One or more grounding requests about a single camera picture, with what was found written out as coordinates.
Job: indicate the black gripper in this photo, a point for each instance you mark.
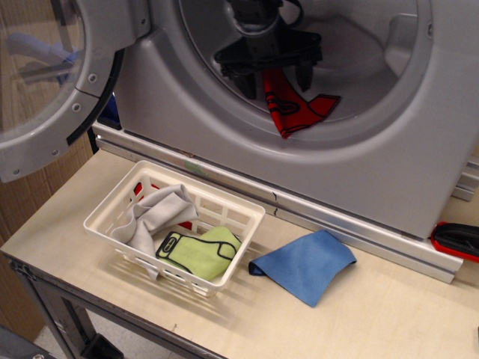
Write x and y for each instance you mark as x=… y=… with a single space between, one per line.
x=280 y=47

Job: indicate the red cloth with black outline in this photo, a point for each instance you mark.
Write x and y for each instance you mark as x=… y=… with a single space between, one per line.
x=289 y=111

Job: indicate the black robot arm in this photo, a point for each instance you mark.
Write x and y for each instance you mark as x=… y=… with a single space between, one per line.
x=255 y=17

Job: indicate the grey toy washing machine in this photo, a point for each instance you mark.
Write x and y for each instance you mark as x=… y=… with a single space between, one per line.
x=391 y=151

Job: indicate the grey round machine door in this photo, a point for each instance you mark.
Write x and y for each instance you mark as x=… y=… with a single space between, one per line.
x=39 y=122

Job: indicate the grey cloth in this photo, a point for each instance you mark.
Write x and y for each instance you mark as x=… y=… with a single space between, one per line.
x=135 y=237

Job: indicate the white plastic basket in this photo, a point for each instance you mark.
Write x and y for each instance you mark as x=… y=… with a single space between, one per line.
x=215 y=207

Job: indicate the blue cloth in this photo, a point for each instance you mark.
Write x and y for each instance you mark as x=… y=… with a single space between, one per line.
x=306 y=266

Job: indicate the green cloth with black outline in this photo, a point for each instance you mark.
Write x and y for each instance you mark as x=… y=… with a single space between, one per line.
x=206 y=256

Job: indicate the blue object behind door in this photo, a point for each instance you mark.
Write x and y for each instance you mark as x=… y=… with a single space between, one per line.
x=50 y=63

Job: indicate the red and black tool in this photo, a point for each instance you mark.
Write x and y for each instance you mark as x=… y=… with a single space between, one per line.
x=459 y=240

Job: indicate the black floor object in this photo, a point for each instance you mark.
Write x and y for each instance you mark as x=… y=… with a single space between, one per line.
x=101 y=348

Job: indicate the aluminium rail base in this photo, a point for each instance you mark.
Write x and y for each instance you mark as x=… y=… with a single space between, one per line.
x=415 y=254

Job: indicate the metal table frame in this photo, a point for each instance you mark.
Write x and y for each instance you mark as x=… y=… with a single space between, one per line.
x=65 y=309

